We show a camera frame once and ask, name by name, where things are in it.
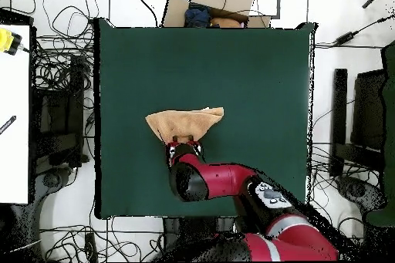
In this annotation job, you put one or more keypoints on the tan terry towel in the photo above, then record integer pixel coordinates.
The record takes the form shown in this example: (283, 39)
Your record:
(185, 121)

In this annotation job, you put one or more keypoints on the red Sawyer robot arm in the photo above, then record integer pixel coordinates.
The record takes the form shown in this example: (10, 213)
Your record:
(222, 176)

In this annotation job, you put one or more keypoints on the black flat panel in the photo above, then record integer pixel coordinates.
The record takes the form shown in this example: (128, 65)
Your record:
(368, 115)

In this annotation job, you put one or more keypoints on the black flat device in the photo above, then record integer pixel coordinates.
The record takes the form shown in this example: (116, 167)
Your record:
(15, 17)

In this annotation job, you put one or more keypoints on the dark green table cloth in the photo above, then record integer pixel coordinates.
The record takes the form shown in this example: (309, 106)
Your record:
(154, 74)

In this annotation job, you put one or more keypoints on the black equipment rack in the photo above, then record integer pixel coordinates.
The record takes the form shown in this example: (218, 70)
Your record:
(61, 115)

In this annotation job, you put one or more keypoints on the orange garment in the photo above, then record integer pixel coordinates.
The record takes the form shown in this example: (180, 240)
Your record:
(225, 23)

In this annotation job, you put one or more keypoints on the dark blue garment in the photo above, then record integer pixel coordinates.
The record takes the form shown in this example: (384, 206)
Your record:
(197, 16)

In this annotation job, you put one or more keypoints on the dark stand foot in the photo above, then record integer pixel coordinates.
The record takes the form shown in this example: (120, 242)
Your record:
(52, 179)
(355, 189)

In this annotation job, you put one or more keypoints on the black power strip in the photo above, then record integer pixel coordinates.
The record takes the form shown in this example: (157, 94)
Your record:
(91, 247)

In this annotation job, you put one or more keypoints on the black upright bar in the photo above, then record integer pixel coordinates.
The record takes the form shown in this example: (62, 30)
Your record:
(339, 105)

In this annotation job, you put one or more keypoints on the white desk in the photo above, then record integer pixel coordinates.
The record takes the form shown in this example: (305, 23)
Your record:
(14, 152)

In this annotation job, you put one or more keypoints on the black marker pen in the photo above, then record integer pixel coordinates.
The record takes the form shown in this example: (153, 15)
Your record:
(7, 124)

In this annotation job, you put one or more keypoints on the yellow and black tool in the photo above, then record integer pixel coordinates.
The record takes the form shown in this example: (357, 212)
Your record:
(4, 39)

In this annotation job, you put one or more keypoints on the dark green hanging cloth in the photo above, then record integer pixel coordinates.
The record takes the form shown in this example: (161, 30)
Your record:
(389, 121)

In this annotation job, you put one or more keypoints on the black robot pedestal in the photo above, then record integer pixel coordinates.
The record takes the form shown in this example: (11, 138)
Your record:
(191, 229)

